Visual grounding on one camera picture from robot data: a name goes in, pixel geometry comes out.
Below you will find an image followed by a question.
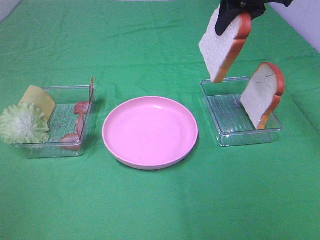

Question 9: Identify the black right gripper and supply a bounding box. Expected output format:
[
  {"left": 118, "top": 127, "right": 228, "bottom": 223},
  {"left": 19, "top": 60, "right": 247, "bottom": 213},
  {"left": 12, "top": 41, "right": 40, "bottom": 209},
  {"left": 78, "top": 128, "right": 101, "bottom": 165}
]
[{"left": 215, "top": 0, "right": 293, "bottom": 36}]

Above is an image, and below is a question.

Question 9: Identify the bread slice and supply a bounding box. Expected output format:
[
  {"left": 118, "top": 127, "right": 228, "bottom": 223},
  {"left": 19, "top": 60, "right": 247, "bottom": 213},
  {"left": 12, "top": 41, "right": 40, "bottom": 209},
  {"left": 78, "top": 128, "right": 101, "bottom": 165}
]
[
  {"left": 240, "top": 62, "right": 285, "bottom": 130},
  {"left": 198, "top": 8, "right": 252, "bottom": 84}
]

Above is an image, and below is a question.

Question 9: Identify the bacon strip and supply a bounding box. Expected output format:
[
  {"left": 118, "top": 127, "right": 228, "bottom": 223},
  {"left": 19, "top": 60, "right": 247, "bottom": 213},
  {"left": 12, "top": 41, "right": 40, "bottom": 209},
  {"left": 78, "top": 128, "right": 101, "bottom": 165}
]
[
  {"left": 60, "top": 114, "right": 84, "bottom": 151},
  {"left": 74, "top": 76, "right": 95, "bottom": 115}
]

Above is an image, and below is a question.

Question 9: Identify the green lettuce leaf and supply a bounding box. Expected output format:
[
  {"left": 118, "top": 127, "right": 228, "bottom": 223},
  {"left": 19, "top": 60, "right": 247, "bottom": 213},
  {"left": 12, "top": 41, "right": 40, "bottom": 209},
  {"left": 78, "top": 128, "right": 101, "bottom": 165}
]
[{"left": 0, "top": 102, "right": 50, "bottom": 145}]

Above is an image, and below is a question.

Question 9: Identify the clear right plastic container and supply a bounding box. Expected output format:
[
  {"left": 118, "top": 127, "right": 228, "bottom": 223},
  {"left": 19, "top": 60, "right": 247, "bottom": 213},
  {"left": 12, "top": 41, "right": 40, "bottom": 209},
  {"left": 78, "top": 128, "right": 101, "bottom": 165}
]
[{"left": 200, "top": 76, "right": 283, "bottom": 147}]

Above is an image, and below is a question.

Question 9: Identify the clear plastic container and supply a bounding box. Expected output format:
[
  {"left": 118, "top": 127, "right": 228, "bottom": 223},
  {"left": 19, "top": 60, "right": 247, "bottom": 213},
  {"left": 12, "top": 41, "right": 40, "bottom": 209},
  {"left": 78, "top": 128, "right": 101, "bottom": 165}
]
[
  {"left": 200, "top": 76, "right": 283, "bottom": 147},
  {"left": 13, "top": 85, "right": 96, "bottom": 158}
]

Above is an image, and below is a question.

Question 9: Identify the pink round plate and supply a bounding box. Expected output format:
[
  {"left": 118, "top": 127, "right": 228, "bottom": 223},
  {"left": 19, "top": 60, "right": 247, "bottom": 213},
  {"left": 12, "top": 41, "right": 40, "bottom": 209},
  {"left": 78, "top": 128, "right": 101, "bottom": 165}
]
[{"left": 102, "top": 96, "right": 199, "bottom": 170}]

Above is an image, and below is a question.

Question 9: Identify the clear left plastic container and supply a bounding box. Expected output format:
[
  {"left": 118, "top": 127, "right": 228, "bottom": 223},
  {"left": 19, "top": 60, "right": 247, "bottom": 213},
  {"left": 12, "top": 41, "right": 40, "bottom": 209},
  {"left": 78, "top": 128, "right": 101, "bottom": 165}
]
[{"left": 13, "top": 85, "right": 96, "bottom": 158}]

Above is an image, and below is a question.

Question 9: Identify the yellow cheese slice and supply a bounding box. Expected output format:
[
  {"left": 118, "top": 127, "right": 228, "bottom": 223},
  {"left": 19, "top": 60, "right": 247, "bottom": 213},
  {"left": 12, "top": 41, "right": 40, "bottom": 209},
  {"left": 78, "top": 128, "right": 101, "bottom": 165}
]
[{"left": 19, "top": 85, "right": 56, "bottom": 122}]

